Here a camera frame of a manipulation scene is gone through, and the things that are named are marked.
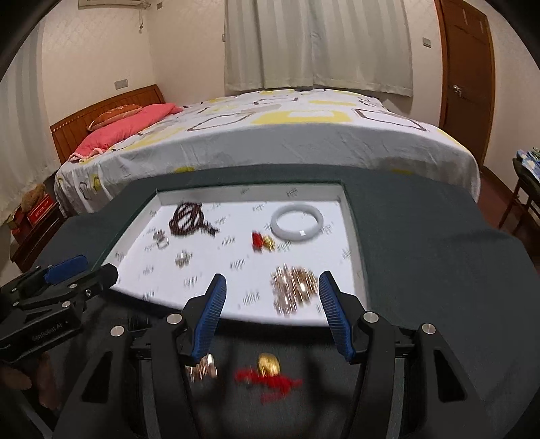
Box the gold chain pile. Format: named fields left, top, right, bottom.
left=269, top=264, right=320, bottom=317

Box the small silver brooch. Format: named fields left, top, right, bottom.
left=175, top=250, right=192, bottom=268

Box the red cord gold pendant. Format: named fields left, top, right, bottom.
left=234, top=353, right=303, bottom=404

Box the white jade bangle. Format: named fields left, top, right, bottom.
left=270, top=203, right=324, bottom=242

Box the dark red bead bracelet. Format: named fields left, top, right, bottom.
left=168, top=202, right=221, bottom=240

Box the gold turtle red tassel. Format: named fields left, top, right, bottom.
left=252, top=231, right=275, bottom=252

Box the wooden nightstand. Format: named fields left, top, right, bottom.
left=10, top=202, right=65, bottom=273

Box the red box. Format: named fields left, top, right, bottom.
left=26, top=195, right=57, bottom=228

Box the brown teddy bear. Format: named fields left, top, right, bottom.
left=20, top=183, right=47, bottom=213

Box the dark green tray box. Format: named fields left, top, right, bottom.
left=102, top=183, right=368, bottom=327

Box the dark grey table cloth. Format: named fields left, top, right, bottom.
left=38, top=164, right=539, bottom=438

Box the pink pillow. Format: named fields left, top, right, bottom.
left=68, top=103, right=184, bottom=163

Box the wooden headboard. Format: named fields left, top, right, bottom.
left=50, top=84, right=166, bottom=164

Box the orange brown cushion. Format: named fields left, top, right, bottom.
left=87, top=104, right=143, bottom=133

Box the bed with patterned sheet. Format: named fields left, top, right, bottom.
left=54, top=89, right=481, bottom=214

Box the wooden chair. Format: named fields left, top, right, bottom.
left=498, top=157, right=539, bottom=235

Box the clothes pile on chair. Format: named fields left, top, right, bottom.
left=516, top=147, right=540, bottom=182

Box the white air conditioner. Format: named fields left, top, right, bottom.
left=78, top=0, right=151, bottom=9

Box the white curtain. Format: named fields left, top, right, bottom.
left=224, top=1, right=414, bottom=97

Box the brown wooden door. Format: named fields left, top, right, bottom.
left=435, top=0, right=495, bottom=166

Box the wall socket plate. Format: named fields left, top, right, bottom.
left=114, top=79, right=128, bottom=89

